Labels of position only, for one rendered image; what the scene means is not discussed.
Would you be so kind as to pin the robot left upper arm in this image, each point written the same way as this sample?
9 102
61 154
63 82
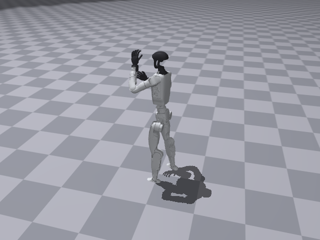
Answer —
150 82

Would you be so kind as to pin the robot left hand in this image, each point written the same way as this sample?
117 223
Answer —
135 59

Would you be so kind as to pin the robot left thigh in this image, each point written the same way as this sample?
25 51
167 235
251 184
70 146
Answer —
154 136

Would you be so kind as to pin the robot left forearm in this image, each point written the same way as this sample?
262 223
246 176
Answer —
133 79

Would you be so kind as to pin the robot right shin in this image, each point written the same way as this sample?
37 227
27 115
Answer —
170 151

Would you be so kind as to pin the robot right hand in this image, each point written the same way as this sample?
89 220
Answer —
142 76

